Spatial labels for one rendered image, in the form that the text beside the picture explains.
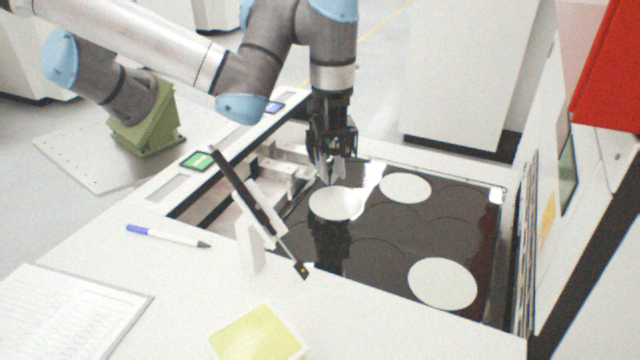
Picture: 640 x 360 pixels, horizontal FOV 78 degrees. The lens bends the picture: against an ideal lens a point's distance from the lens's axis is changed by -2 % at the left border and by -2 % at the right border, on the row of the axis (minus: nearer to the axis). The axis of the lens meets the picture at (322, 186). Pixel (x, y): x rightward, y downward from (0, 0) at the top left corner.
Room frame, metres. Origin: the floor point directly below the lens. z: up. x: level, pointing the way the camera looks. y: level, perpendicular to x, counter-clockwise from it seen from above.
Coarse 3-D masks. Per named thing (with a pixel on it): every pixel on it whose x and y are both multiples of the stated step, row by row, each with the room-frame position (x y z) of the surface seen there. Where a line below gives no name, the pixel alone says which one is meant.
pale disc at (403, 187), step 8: (392, 176) 0.68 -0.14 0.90; (400, 176) 0.68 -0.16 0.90; (408, 176) 0.68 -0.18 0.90; (416, 176) 0.68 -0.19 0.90; (384, 184) 0.65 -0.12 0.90; (392, 184) 0.65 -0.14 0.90; (400, 184) 0.65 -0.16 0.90; (408, 184) 0.65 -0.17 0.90; (416, 184) 0.65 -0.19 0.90; (424, 184) 0.65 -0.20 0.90; (384, 192) 0.62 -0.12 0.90; (392, 192) 0.62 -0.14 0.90; (400, 192) 0.62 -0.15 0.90; (408, 192) 0.62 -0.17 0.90; (416, 192) 0.62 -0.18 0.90; (424, 192) 0.62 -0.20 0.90; (400, 200) 0.60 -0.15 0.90; (408, 200) 0.60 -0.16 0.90; (416, 200) 0.60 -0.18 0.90
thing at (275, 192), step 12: (300, 168) 0.74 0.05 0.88; (312, 168) 0.76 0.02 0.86; (264, 180) 0.69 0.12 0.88; (300, 180) 0.71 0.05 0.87; (264, 192) 0.65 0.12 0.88; (276, 192) 0.65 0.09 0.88; (276, 204) 0.61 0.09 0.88; (228, 216) 0.57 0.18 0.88; (240, 216) 0.57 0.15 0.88; (216, 228) 0.54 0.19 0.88; (228, 228) 0.54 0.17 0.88
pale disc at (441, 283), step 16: (416, 272) 0.42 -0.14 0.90; (432, 272) 0.42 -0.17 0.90; (448, 272) 0.42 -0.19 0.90; (464, 272) 0.42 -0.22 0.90; (416, 288) 0.39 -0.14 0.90; (432, 288) 0.39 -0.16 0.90; (448, 288) 0.39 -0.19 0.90; (464, 288) 0.39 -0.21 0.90; (432, 304) 0.36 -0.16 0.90; (448, 304) 0.36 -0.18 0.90; (464, 304) 0.36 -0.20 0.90
